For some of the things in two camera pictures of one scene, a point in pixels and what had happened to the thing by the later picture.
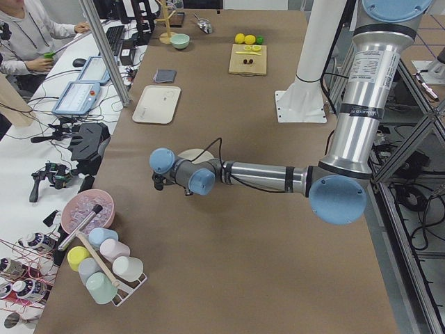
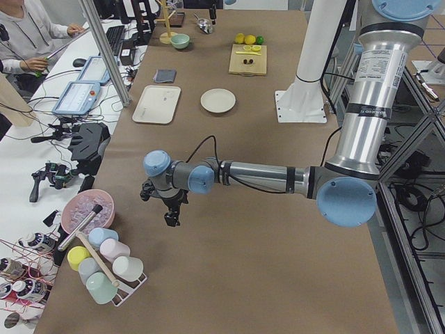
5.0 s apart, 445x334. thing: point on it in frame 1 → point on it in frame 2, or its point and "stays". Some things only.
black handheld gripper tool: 55,175 stays
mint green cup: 101,289 stays
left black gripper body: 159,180 → 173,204
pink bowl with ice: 80,204 stays
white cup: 129,268 stays
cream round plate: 196,154 → 217,99
